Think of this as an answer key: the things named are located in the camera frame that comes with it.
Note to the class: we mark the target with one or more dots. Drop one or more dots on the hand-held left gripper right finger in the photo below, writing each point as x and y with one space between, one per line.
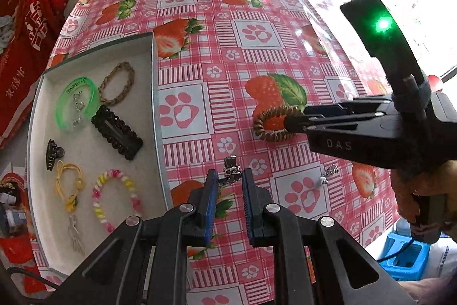
248 205

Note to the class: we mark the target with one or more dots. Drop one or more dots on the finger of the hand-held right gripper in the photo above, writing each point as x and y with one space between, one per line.
321 119

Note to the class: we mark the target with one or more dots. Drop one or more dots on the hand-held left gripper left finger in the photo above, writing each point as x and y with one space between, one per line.
210 205

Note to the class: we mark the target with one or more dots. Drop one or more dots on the silver metal hair clip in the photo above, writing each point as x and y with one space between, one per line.
232 165

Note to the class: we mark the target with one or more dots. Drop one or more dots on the black sequin barrette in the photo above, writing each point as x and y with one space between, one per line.
114 131

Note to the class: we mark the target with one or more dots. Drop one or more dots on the grey shallow tray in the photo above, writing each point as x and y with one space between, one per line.
142 94

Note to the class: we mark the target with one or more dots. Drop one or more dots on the silver dangle earring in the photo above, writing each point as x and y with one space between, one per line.
76 122
79 101

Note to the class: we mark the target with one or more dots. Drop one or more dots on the black claw hair clip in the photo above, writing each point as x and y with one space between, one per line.
53 155

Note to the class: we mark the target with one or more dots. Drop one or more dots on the person's right hand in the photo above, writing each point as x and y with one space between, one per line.
403 190

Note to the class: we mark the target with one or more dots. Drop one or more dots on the silver rhinestone earring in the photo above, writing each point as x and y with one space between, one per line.
332 170

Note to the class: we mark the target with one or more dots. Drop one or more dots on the blue plastic stool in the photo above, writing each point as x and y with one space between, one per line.
410 255

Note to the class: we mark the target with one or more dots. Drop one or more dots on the pink strawberry tablecloth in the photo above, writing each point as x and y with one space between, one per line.
221 40

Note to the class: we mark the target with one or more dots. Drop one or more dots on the white plastic bag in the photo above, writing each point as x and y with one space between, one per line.
444 258

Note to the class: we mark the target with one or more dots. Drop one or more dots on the red bag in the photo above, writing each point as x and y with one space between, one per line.
18 251

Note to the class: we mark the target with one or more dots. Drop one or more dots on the red printed blanket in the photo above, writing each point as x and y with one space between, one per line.
32 22

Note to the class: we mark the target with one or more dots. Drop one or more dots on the grey crumpled cloth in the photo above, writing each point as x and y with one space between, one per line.
5 33

